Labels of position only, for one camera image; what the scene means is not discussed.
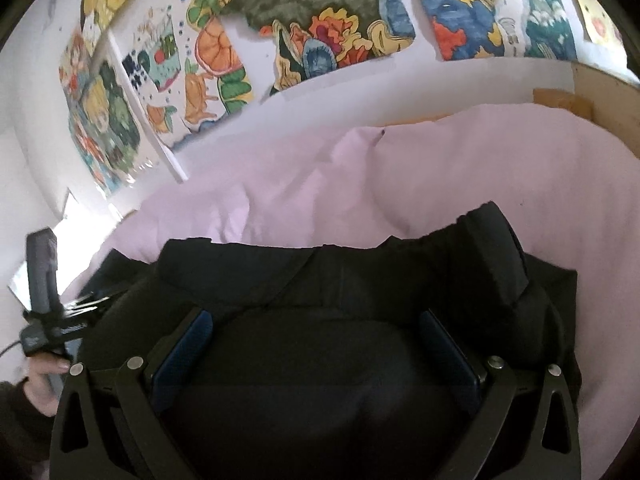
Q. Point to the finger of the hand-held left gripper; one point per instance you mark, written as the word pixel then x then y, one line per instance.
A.
pixel 95 302

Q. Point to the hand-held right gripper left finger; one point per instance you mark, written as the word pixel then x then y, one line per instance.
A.
pixel 177 360

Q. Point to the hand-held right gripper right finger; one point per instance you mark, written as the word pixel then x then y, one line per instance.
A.
pixel 450 360

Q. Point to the black jacket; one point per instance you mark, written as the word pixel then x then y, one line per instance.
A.
pixel 325 360

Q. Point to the person's left forearm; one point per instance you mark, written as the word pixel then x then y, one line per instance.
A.
pixel 20 425

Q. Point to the person's left hand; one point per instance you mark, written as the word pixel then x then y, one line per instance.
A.
pixel 42 380

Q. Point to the pink bed sheet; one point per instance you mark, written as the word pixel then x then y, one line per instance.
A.
pixel 450 170

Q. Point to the orange-haired cartoon wall poster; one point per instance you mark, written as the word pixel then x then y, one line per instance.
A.
pixel 97 165

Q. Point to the blonde cartoon wall poster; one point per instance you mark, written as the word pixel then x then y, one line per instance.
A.
pixel 107 115

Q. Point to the orange fruit wall poster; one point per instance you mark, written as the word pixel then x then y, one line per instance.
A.
pixel 200 90

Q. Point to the wooden bed frame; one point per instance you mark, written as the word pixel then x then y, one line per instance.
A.
pixel 605 95

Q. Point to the blue and red wall poster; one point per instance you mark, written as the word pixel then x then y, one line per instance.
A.
pixel 475 15

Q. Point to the dark creature flower wall poster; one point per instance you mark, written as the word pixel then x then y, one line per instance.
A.
pixel 310 5

